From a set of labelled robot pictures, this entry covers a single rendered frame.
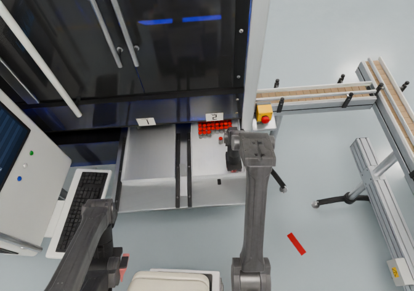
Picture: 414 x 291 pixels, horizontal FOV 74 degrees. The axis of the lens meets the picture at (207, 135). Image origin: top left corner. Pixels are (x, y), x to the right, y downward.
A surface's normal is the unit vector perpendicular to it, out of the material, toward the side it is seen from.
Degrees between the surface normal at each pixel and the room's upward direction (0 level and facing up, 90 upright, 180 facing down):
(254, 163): 48
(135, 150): 0
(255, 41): 90
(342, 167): 0
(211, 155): 0
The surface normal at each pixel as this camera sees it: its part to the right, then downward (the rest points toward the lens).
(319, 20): -0.05, -0.55
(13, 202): 1.00, 0.03
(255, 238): 0.02, 0.26
